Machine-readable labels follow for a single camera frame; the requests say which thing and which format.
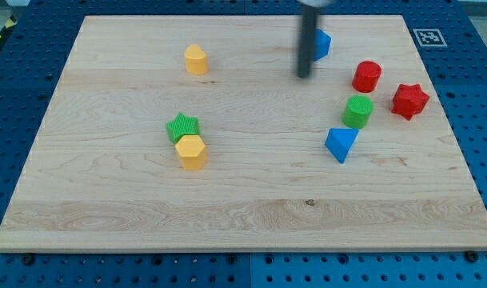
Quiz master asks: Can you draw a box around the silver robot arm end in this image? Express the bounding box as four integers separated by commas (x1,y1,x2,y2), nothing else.
298,0,333,8

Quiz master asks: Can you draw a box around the green star block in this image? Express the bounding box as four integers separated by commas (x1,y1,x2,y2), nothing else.
166,113,200,144

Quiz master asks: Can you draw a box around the red star block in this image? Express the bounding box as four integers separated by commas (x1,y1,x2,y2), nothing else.
391,84,430,121

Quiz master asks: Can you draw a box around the yellow hexagon block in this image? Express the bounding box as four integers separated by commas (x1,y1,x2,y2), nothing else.
175,135,207,170

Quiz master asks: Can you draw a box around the wooden board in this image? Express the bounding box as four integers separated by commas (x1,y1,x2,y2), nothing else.
0,15,487,254

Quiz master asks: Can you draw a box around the yellow heart block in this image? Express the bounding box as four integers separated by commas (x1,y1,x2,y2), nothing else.
184,44,209,75

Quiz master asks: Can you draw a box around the blue triangle block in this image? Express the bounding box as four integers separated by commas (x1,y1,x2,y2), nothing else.
325,128,360,164

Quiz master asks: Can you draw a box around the green cylinder block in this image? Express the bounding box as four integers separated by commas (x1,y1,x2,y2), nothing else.
342,94,374,129

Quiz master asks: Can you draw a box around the blue cube block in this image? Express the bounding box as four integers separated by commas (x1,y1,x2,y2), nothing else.
313,29,332,62

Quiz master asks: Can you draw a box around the red cylinder block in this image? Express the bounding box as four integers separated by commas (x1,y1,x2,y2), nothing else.
352,61,382,93

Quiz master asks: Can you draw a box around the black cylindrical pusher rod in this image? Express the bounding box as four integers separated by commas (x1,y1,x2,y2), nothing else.
296,4,319,78

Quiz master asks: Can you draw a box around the white fiducial marker tag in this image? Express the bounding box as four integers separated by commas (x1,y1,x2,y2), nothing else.
413,28,447,47

